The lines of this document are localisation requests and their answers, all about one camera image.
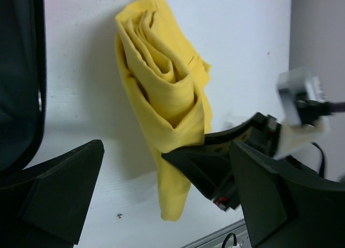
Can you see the silver mounting rail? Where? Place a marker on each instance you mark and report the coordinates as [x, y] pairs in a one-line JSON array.
[[216, 238]]

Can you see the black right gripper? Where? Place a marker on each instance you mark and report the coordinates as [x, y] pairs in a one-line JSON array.
[[208, 166]]

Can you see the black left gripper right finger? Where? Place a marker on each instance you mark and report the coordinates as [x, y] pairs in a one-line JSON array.
[[284, 206]]

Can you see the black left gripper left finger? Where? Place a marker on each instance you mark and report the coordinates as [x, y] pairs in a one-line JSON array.
[[46, 205]]

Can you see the yellow cloth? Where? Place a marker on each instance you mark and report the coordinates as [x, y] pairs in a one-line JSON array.
[[164, 78]]

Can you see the teal suitcase with grey lining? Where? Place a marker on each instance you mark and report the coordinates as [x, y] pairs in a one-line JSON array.
[[23, 82]]

